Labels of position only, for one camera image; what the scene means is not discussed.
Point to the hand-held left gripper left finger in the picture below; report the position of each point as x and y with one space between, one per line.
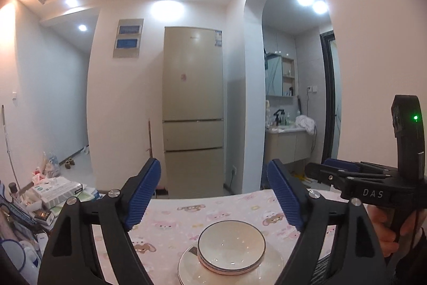
143 198

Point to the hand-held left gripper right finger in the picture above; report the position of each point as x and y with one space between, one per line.
283 195

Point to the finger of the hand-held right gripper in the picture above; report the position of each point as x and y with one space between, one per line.
340 165
325 176

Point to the white bowl with black rim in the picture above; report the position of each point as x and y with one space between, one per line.
230 245

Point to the person's right forearm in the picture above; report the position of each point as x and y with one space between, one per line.
405 265

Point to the person's right hand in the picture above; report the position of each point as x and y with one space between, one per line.
382 228

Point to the yellow floor mat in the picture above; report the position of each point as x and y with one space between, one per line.
302 178

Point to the pink cartoon print tablecloth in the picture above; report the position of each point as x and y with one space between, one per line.
186 215

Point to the beige bathroom vanity cabinet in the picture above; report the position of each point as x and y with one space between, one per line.
287 146

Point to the white towel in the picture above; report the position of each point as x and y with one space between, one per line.
307 124

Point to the green folder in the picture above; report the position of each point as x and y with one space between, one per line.
85 196

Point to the wooden stick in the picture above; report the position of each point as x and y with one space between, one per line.
150 138

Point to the green bottle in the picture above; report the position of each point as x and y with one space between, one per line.
288 119

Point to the black framed glass door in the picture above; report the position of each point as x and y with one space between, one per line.
328 98

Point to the black faucet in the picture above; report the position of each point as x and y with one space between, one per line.
278 118

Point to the pair of slippers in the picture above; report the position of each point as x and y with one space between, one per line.
69 164

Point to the grey striped cloth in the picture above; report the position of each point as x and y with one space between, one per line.
325 266

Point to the grey white tissue box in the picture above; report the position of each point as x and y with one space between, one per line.
56 191

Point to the white remote control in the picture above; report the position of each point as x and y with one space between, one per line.
42 241

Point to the bathroom mirror cabinet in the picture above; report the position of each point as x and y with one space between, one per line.
275 76

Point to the beige refrigerator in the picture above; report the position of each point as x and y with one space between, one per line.
193 88

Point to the pink fridge magnet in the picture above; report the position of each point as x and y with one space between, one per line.
183 77

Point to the white mop pole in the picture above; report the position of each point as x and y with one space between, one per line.
8 144

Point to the white enamel mug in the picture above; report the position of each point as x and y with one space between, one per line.
11 261

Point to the fridge label sticker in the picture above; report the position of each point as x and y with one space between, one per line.
218 39

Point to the low white wall outlet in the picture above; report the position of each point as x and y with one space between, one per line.
234 170

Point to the grey wall panel box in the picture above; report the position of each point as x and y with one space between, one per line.
127 38

